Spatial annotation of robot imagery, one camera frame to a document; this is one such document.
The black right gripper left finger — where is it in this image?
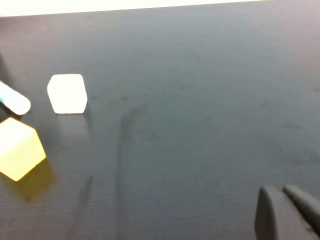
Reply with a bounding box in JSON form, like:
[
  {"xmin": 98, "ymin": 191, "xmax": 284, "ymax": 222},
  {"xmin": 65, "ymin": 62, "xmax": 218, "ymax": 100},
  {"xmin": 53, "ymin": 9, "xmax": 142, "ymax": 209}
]
[{"xmin": 254, "ymin": 185, "xmax": 320, "ymax": 240}]

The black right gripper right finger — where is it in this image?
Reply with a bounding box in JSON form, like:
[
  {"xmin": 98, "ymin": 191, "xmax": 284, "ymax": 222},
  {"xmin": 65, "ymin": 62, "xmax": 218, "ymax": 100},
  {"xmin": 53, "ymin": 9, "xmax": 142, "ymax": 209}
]
[{"xmin": 282, "ymin": 184, "xmax": 320, "ymax": 238}]

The white cube block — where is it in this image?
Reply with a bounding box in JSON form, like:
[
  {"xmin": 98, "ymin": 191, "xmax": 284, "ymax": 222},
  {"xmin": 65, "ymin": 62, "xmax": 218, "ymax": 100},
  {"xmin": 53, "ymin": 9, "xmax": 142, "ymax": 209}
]
[{"xmin": 46, "ymin": 73, "xmax": 89, "ymax": 115}]

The yellow cube block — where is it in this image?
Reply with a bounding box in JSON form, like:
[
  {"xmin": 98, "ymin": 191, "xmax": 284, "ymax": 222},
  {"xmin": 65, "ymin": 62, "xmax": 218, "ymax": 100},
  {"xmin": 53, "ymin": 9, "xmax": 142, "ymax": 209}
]
[{"xmin": 0, "ymin": 117, "xmax": 47, "ymax": 182}]

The white cylinder with teal band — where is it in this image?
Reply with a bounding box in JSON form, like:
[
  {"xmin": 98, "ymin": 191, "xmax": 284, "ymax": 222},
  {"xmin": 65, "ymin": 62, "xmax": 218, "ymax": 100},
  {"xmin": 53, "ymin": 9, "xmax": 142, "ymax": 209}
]
[{"xmin": 0, "ymin": 81, "xmax": 32, "ymax": 116}]

